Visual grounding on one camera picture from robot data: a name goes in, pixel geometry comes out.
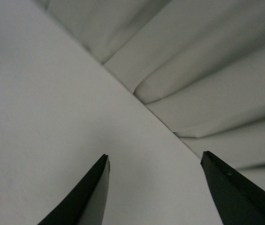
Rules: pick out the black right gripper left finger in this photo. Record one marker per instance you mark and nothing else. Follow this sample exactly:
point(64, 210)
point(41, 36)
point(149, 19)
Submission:
point(86, 202)

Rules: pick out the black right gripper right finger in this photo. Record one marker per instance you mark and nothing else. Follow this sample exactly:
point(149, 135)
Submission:
point(238, 200)

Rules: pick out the grey-white pleated curtain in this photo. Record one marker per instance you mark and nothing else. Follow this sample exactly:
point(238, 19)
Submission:
point(197, 65)

